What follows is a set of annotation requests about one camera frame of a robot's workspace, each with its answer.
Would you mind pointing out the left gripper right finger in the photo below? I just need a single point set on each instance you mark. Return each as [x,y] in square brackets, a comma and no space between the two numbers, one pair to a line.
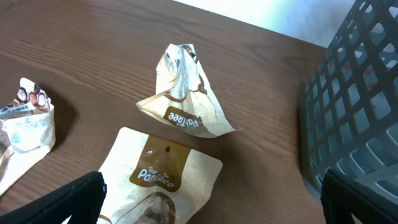
[343,199]

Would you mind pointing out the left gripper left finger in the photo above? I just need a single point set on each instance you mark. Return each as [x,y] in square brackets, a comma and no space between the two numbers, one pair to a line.
[80,201]

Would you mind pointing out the cream snack pouch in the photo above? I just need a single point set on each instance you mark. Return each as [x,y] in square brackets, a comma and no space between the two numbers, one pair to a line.
[183,95]

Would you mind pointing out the cream pouch under arm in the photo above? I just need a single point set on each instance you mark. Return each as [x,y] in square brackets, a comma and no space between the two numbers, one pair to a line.
[152,180]

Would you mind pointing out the grey plastic basket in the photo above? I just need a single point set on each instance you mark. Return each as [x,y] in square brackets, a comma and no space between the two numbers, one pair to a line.
[348,109]

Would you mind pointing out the cream pouch far left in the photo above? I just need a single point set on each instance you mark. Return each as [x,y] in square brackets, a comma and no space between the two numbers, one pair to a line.
[27,132]

